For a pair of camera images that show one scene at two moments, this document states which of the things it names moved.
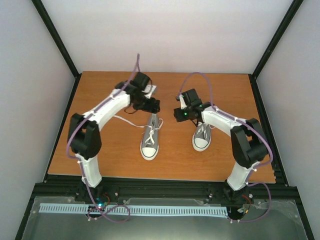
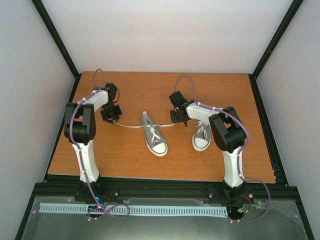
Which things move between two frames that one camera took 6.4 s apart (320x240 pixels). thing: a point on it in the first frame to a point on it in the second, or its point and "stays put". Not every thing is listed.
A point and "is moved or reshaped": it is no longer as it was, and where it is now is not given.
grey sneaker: x=202 y=136 stays put
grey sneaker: x=150 y=142 is moved or reshaped
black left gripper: x=151 y=107 to x=110 y=120
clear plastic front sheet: x=259 y=220 stays put
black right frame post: x=294 y=7 stays put
